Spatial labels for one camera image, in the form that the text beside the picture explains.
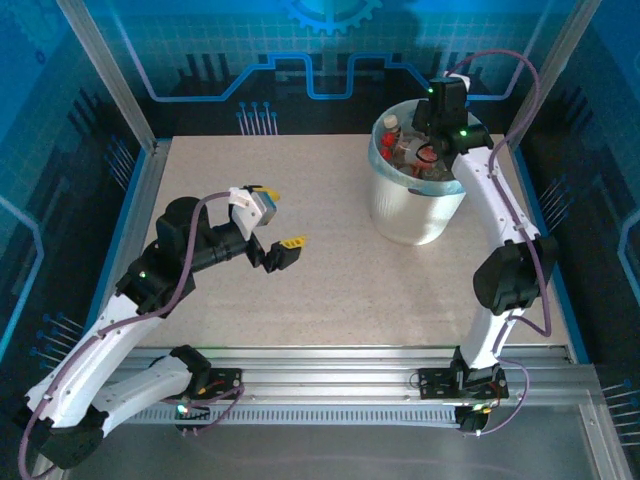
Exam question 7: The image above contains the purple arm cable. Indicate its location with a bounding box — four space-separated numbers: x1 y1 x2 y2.
444 48 554 437
17 189 236 479

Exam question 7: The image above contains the pale blue bin liner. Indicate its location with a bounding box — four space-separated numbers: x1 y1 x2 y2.
367 97 484 196

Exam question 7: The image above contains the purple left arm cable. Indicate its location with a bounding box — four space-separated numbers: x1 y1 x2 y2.
17 189 236 479

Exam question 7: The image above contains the grey metal shelf plate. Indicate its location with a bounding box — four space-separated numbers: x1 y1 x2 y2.
117 404 631 480

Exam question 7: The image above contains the aluminium mounting rail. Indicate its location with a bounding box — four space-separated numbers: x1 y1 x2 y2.
119 344 606 409

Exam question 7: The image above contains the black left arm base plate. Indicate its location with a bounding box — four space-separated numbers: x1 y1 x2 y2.
202 367 244 401

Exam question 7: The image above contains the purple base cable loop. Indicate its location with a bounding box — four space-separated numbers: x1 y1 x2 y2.
174 384 249 436

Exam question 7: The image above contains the aluminium table side rail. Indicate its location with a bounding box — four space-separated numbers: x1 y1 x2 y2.
74 138 174 361

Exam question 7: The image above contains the white ribbed plastic bin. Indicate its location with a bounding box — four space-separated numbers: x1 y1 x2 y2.
369 164 469 246

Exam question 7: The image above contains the grey slotted cable duct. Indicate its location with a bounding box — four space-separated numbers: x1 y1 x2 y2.
117 402 464 426

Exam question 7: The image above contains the small black controller box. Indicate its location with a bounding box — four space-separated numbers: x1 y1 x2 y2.
454 404 494 436
172 402 211 431

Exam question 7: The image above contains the aluminium frame post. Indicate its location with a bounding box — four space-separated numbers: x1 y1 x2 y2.
504 0 604 149
55 0 161 154

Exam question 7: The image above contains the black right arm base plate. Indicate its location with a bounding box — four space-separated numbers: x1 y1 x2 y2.
417 364 509 401

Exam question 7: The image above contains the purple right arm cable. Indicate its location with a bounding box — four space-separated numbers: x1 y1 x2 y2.
444 48 554 437

